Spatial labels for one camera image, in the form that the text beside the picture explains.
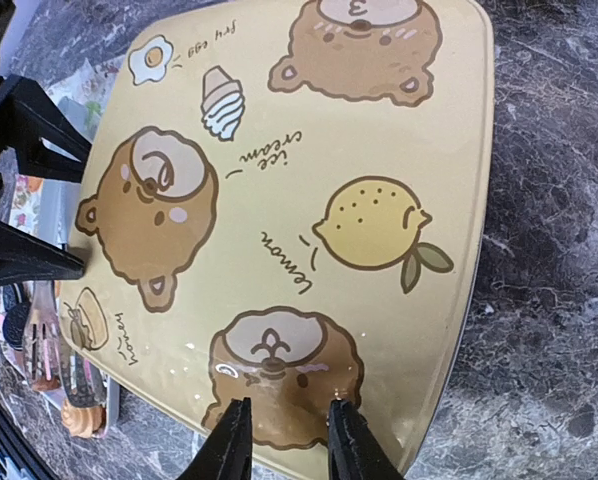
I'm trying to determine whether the brown chocolate cookie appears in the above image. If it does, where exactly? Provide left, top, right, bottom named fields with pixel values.
left=31, top=376, right=62, bottom=392

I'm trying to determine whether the swirl butter cookie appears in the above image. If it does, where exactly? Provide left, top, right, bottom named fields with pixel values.
left=61, top=399, right=105, bottom=439

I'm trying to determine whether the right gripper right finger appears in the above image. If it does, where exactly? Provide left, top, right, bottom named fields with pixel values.
left=328, top=400, right=403, bottom=480

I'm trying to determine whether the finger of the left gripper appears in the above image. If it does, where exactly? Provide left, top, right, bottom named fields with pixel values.
left=0, top=221, right=85, bottom=287
left=0, top=75, right=91, bottom=183

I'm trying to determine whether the silver tin lid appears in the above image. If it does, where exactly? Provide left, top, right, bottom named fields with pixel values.
left=59, top=1, right=494, bottom=479

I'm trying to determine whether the floral cookie tray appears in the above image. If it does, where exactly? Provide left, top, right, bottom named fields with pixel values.
left=9, top=58, right=121, bottom=439

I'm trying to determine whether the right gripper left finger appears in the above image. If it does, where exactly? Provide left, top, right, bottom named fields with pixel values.
left=178, top=397, right=253, bottom=480

